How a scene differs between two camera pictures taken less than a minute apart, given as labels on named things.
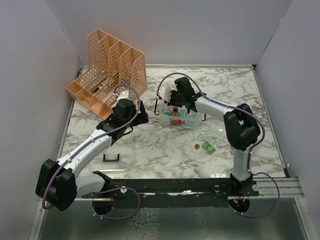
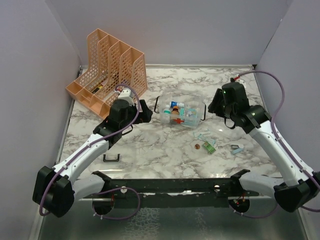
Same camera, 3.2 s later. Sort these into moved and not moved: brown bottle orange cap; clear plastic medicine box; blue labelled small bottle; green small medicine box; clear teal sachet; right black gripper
Moved: blue labelled small bottle; right black gripper
Not moved: brown bottle orange cap; clear teal sachet; clear plastic medicine box; green small medicine box
